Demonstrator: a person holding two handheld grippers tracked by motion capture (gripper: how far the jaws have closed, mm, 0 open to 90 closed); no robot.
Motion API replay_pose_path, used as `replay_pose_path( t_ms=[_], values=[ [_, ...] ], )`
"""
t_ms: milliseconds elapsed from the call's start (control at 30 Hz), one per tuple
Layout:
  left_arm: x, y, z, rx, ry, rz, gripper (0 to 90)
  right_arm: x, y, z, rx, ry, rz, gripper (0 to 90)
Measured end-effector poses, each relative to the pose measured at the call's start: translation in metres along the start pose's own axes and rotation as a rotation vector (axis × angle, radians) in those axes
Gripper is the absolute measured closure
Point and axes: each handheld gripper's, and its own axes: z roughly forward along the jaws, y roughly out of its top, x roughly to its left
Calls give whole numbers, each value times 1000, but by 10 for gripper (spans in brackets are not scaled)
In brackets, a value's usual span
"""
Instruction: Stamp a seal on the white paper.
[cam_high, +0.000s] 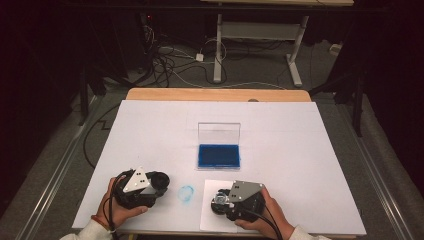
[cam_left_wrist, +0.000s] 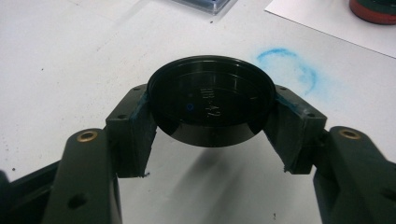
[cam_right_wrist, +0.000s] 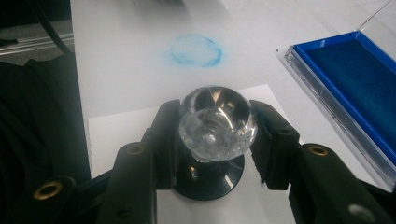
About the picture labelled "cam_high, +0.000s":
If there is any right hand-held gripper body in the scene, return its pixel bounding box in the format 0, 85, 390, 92
226, 180, 268, 223

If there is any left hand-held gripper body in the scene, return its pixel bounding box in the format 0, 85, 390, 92
113, 165, 158, 211

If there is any black stamp with crystal handle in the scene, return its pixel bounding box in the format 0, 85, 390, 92
210, 188, 235, 216

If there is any person's left hand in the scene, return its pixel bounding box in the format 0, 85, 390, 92
96, 176, 150, 230

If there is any person's right hand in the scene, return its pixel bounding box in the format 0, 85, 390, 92
234, 187, 296, 240

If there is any small white paper sheet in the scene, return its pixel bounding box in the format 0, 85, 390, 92
199, 179, 268, 234

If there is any blue ink pad clear case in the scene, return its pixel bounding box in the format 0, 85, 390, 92
195, 121, 242, 172

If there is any person's left white sleeve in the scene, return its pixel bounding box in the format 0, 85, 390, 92
59, 219, 115, 240

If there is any person's white sleeve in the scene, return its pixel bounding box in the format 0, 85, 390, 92
59, 219, 115, 240
287, 225, 332, 240

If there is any person's right white sleeve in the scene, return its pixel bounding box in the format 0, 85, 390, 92
287, 225, 332, 240

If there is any black metal stand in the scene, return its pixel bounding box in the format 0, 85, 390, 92
308, 64, 365, 138
77, 61, 108, 128

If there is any white power strip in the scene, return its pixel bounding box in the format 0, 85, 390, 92
327, 42, 345, 57

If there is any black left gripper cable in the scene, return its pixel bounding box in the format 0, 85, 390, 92
102, 169, 135, 240

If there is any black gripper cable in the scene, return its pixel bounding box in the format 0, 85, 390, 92
244, 207, 285, 240
102, 169, 135, 240

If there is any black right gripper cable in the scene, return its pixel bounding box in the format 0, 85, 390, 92
244, 207, 285, 240

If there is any red bracelet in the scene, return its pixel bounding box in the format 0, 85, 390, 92
90, 214, 112, 232

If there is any thin black floor cable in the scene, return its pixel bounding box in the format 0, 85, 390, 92
82, 103, 122, 170

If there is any metal floor rail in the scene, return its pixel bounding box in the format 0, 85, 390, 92
335, 102, 418, 240
15, 95, 103, 240

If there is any long white floor cable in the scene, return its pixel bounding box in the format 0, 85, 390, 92
159, 45, 288, 91

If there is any tangle of black floor cables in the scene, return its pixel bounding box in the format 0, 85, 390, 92
138, 13, 229, 89

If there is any white table frame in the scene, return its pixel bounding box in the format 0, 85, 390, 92
199, 0, 355, 88

